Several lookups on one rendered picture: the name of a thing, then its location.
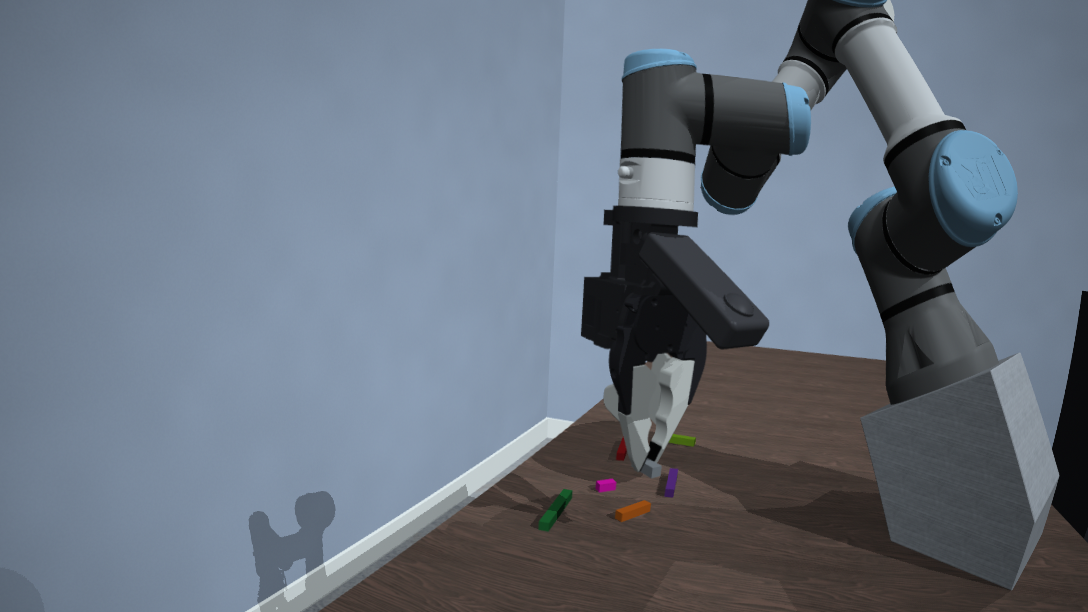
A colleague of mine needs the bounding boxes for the orange rectangular rod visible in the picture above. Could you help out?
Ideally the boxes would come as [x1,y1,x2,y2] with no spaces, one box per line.
[615,500,651,522]

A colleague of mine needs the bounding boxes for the purple rod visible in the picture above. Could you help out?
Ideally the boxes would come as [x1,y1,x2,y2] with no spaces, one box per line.
[664,468,678,498]

